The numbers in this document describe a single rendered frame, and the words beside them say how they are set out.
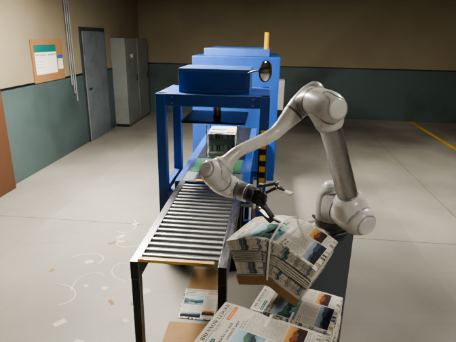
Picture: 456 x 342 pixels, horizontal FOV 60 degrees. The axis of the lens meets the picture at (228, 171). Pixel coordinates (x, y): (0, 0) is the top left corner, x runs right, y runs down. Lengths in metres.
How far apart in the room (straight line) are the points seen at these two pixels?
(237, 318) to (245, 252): 0.40
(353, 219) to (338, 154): 0.34
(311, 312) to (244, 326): 0.54
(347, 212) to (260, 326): 0.79
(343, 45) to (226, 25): 2.96
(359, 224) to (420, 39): 9.53
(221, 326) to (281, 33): 9.65
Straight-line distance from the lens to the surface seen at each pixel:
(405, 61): 11.24
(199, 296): 3.39
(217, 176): 1.71
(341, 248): 2.33
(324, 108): 1.74
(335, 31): 10.83
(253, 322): 1.50
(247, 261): 1.83
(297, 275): 1.73
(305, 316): 1.92
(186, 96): 3.35
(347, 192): 1.99
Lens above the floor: 2.01
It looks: 19 degrees down
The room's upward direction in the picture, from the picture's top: 1 degrees clockwise
